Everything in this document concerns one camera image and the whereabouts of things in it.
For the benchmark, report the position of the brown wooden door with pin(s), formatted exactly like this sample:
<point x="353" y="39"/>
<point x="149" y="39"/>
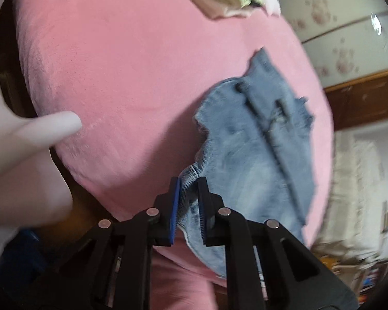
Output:
<point x="362" y="103"/>

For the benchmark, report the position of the pink plush bed blanket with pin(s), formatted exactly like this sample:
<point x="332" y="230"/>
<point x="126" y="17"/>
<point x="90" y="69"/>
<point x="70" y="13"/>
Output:
<point x="116" y="71"/>

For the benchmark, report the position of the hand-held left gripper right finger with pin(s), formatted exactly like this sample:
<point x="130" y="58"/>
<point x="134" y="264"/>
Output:
<point x="202" y="213"/>

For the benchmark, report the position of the floral wardrobe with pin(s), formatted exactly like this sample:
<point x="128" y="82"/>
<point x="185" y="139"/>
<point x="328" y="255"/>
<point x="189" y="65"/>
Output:
<point x="326" y="16"/>

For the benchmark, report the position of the cream lace covered furniture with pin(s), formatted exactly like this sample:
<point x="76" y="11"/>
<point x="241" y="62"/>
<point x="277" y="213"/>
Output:
<point x="352" y="184"/>

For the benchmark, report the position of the white printed plastic furniture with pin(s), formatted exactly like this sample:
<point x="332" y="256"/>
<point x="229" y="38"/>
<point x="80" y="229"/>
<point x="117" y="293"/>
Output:
<point x="19" y="142"/>

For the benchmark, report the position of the blue denim shorts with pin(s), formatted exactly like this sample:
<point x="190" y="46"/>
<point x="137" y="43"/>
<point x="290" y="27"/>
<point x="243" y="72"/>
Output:
<point x="245" y="155"/>

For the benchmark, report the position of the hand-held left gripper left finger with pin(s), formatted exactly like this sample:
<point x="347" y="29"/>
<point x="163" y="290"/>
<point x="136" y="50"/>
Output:
<point x="174" y="213"/>

